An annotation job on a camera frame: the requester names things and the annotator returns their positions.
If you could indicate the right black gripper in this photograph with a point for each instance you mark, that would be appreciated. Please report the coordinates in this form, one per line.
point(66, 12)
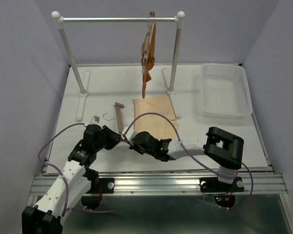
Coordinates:
point(134, 146)

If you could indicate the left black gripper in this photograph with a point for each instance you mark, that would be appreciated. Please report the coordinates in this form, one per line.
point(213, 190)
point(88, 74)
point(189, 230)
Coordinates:
point(114, 137)

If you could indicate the beige underwear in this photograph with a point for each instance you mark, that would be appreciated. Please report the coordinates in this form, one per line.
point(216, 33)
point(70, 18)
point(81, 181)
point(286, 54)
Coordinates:
point(160, 121)

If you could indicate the wooden clip hanger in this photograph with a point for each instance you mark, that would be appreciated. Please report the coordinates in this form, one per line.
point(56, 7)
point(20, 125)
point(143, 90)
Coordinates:
point(118, 113)

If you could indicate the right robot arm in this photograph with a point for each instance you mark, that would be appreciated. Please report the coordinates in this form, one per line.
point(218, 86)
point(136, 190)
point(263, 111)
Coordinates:
point(223, 147)

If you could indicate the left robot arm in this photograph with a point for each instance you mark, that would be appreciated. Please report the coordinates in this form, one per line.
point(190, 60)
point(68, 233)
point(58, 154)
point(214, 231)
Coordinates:
point(48, 215)

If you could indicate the brown underwear on hanger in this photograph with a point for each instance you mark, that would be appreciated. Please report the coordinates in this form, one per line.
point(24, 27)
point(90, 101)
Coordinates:
point(145, 78)

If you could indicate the white clothes rack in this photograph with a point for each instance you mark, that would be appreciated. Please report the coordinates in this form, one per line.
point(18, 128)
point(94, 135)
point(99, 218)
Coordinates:
point(84, 82)

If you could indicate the white plastic basket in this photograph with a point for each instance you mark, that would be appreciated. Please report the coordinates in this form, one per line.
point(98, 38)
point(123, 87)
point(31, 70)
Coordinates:
point(225, 91)

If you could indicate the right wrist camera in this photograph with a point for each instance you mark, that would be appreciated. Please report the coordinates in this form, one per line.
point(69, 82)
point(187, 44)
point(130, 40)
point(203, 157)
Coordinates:
point(128, 134)

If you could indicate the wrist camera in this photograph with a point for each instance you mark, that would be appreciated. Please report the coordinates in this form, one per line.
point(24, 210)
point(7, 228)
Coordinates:
point(128, 134)
point(94, 120)

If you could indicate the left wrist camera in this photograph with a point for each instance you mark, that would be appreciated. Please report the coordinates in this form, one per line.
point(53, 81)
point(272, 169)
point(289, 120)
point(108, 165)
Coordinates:
point(94, 120)

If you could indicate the aluminium mounting rail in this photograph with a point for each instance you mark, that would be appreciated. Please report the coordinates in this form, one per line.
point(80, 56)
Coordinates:
point(184, 183)

